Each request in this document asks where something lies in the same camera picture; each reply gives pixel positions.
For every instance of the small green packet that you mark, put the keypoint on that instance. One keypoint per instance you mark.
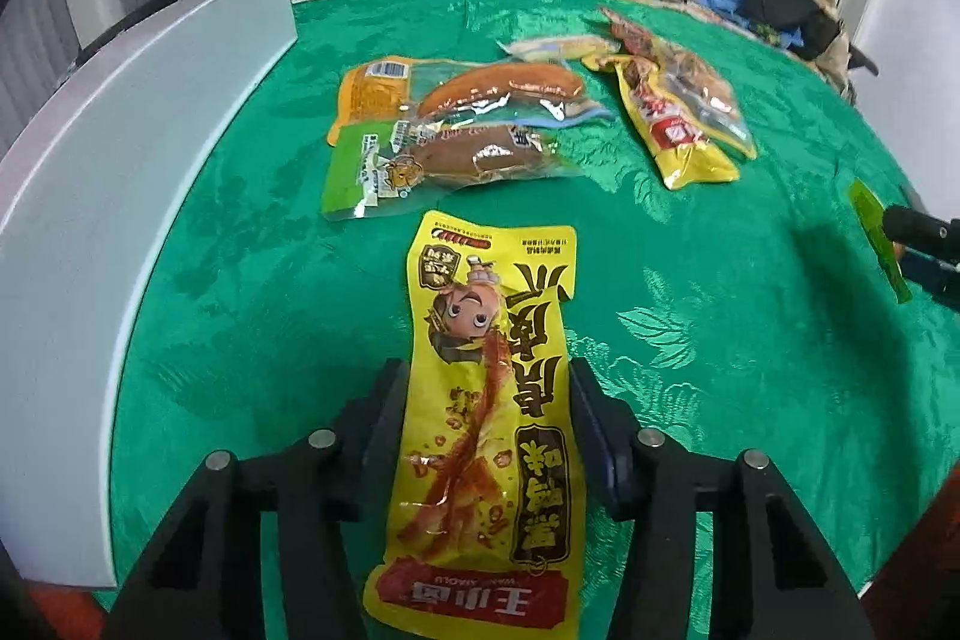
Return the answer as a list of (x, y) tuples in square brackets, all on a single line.
[(870, 220)]

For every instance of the clear-front chicken feet packet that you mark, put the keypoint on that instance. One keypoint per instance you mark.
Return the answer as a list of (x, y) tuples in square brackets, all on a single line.
[(697, 78)]

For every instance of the orange sausage packet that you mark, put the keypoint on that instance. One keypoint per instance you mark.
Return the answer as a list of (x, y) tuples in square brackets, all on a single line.
[(495, 85)]

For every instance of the yellow cartoon snack packet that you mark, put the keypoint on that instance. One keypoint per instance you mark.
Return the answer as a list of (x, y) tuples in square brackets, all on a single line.
[(480, 310)]

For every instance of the white cardboard box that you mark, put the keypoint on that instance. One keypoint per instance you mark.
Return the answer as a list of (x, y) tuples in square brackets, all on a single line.
[(112, 197)]

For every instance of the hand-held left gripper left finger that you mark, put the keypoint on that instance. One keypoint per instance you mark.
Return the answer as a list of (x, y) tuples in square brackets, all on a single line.
[(390, 419)]

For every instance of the blue cloth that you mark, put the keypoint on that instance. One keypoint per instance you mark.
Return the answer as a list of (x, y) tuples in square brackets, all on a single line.
[(724, 3)]

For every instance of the yellow red-label snack packet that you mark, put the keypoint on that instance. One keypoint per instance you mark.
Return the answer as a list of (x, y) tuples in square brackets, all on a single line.
[(675, 138)]

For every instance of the pale sausage stick packet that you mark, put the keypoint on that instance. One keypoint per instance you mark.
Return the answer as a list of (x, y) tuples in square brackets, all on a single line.
[(547, 48)]

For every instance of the green patterned blanket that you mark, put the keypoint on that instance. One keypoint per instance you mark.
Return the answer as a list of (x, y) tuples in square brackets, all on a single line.
[(712, 280)]

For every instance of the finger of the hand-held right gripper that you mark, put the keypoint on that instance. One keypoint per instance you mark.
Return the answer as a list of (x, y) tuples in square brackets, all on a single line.
[(922, 229), (937, 281)]

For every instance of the black bag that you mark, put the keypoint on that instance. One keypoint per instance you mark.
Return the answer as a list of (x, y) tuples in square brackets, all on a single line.
[(780, 3)]

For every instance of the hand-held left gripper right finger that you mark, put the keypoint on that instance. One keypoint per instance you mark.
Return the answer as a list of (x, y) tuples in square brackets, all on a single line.
[(592, 430)]

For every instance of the green sausage packet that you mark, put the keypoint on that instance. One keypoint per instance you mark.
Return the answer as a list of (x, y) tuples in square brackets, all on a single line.
[(465, 153)]

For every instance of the red snack packet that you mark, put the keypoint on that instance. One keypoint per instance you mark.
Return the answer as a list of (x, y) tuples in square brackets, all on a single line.
[(626, 33)]

